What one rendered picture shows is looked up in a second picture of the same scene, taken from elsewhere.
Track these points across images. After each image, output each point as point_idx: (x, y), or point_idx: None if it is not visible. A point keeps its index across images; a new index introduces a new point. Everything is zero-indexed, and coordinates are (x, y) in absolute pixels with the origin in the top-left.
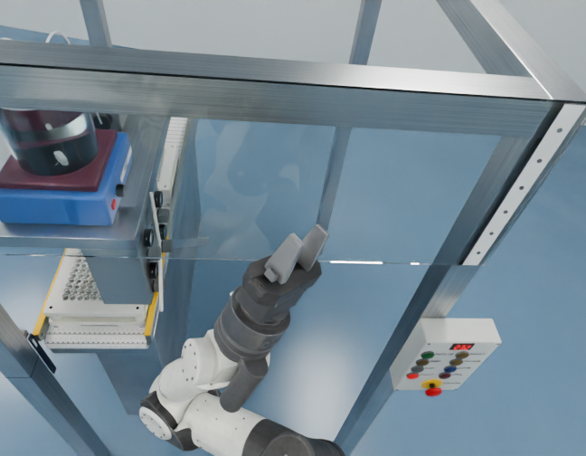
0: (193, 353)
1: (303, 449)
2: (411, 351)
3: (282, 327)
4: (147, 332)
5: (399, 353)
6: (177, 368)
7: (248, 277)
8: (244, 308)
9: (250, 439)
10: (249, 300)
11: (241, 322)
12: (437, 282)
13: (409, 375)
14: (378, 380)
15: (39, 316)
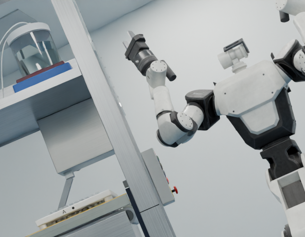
0: (156, 61)
1: (189, 92)
2: (155, 166)
3: None
4: None
5: (155, 185)
6: (160, 95)
7: (137, 35)
8: (144, 46)
9: (188, 105)
10: (142, 44)
11: (148, 49)
12: (128, 130)
13: (166, 178)
14: (169, 227)
15: (109, 200)
